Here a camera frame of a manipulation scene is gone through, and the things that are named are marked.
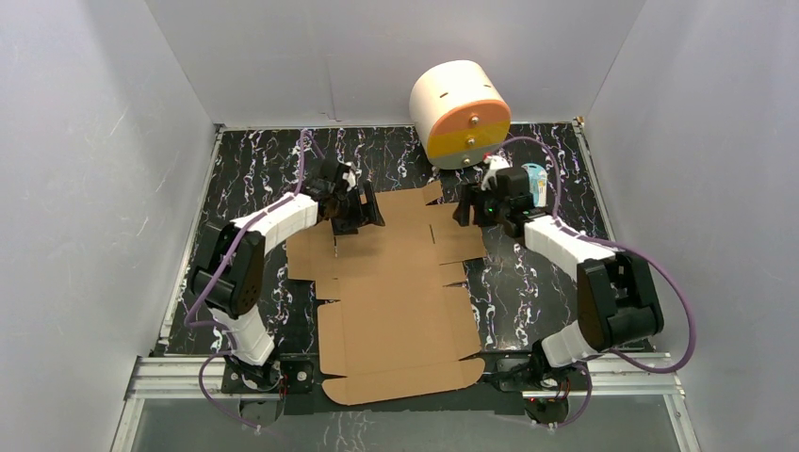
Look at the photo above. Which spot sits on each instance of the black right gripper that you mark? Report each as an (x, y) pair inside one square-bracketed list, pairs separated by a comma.
[(462, 212)]

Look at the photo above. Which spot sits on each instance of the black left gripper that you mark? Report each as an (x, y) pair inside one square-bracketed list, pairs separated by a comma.
[(352, 208)]

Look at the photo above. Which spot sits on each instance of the brown cardboard box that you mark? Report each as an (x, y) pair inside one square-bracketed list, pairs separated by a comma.
[(395, 318)]

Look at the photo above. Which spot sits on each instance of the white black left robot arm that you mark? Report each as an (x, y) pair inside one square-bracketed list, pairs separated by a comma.
[(228, 275)]

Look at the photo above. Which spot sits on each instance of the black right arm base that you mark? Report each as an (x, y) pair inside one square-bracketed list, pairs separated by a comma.
[(520, 375)]

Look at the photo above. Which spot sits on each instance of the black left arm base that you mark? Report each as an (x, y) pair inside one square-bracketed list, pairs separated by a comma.
[(280, 374)]

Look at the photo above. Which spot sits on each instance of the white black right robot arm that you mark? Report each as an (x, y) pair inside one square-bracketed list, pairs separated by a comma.
[(616, 297)]

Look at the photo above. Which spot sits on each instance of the blue white packaged item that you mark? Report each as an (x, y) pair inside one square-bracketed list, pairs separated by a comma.
[(538, 183)]

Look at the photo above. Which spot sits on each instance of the white orange yellow cylinder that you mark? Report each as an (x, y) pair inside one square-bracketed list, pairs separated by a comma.
[(458, 114)]

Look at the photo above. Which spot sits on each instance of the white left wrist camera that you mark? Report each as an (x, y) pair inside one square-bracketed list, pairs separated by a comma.
[(350, 175)]

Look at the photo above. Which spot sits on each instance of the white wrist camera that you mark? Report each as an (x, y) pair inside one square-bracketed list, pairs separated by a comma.
[(350, 175), (494, 164)]

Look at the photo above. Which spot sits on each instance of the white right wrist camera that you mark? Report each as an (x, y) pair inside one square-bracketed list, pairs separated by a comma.
[(494, 164)]

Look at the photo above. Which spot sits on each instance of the aluminium frame rail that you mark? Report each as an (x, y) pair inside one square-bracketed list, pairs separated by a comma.
[(192, 404)]

